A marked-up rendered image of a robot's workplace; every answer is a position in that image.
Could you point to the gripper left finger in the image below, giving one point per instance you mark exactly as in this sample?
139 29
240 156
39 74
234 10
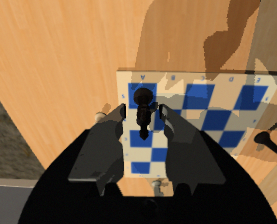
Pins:
80 172

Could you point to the blue and cream chessboard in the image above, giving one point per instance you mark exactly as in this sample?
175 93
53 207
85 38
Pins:
227 106

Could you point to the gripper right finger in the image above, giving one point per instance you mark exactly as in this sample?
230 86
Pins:
194 158

